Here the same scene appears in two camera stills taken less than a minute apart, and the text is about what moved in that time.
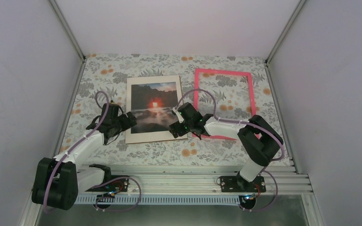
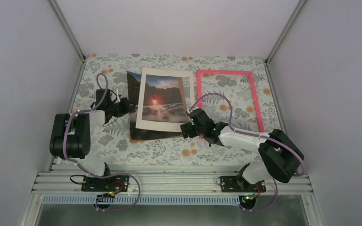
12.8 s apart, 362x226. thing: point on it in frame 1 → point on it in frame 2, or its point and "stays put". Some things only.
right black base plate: [236, 184] stays put
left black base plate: [118, 185] stays put
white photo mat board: [156, 136] → [172, 126]
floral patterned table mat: [236, 89] stays put
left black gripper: [127, 125] → [126, 108]
